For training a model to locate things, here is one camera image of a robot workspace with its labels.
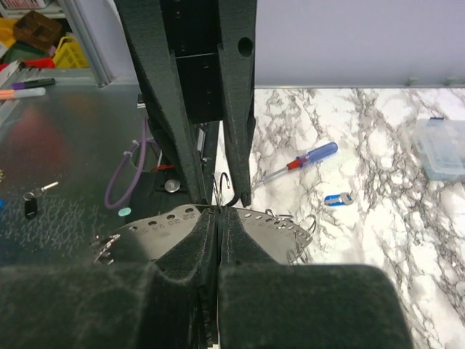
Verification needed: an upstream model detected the blue handled screwdriver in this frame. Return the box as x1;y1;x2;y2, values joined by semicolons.
256;142;339;186

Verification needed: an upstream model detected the aluminium extrusion rail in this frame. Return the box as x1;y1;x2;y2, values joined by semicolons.
59;0;121;87

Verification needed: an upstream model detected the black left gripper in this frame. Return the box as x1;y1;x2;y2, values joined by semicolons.
116;0;257;206

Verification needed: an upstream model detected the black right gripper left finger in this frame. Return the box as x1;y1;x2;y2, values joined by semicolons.
1;213;217;348

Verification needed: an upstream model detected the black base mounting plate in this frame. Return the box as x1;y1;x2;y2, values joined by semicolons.
126;94;219;222

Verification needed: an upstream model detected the clear plastic organizer box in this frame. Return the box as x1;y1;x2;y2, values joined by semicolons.
412;118;464;182

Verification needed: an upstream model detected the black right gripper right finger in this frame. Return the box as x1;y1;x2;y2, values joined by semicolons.
218;208;413;348

